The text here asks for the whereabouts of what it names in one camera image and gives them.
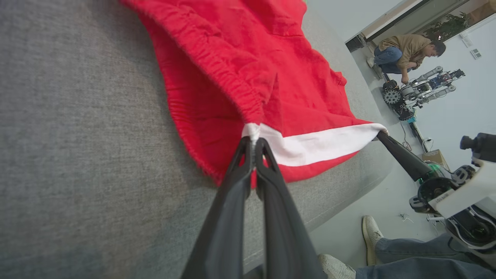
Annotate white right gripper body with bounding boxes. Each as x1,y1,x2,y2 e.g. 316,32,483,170
409,159,496,219

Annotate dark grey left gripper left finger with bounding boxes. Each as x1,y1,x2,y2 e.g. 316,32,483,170
181,136,255,279

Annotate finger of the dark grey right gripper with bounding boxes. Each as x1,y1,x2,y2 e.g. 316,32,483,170
377,131,432,182

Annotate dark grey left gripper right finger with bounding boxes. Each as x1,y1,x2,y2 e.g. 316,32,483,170
255,138,328,279

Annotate red shorts with white stripe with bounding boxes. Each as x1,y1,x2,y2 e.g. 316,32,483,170
120,0,389,189

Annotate brown cardboard box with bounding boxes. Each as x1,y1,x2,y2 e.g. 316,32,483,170
422,149,451,171

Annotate white sneaker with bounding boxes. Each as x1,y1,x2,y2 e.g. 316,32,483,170
318,254,356,279
362,215,384,266

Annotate wheeled robot on floor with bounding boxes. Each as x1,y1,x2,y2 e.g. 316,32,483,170
382,66,465,121

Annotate blue jeans leg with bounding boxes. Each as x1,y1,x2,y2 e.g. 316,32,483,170
355,257,496,279
374,232,485,265

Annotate crouching person in tan shirt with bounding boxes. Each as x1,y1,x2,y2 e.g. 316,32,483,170
366,34,446,84

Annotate green potted plant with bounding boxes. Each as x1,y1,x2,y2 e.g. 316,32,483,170
422,12,471,41

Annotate grey fabric sofa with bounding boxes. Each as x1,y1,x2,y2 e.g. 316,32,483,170
0,0,396,279

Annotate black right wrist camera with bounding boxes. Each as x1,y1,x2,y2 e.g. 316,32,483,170
460,133,496,163

